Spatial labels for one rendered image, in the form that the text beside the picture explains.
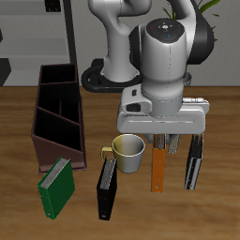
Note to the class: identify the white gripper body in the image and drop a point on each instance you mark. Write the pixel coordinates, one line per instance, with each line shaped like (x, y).
(162, 125)

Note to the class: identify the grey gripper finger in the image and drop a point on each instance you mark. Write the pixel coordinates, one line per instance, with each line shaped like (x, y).
(174, 144)
(149, 138)

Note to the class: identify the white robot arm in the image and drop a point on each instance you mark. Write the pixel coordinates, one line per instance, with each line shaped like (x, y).
(162, 72)

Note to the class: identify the black and white book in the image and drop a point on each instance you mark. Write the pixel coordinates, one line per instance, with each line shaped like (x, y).
(193, 162)

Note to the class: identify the orange book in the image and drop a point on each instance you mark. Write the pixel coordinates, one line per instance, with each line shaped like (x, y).
(158, 168)

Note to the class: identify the dark brown desk caddy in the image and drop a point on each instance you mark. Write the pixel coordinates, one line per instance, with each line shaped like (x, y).
(47, 150)

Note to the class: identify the green book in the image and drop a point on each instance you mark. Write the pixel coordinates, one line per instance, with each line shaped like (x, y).
(59, 190)

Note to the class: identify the yellow mug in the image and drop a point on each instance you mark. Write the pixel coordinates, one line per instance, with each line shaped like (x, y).
(128, 156)

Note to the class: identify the green pot plant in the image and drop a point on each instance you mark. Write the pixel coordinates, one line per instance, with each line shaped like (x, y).
(209, 4)

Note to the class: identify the dark block beside shelf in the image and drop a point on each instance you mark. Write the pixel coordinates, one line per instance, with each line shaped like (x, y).
(4, 72)

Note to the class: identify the dark box on shelf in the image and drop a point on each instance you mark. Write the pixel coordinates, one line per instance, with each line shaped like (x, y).
(52, 5)

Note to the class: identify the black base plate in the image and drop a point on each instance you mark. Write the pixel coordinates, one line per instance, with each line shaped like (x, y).
(91, 82)

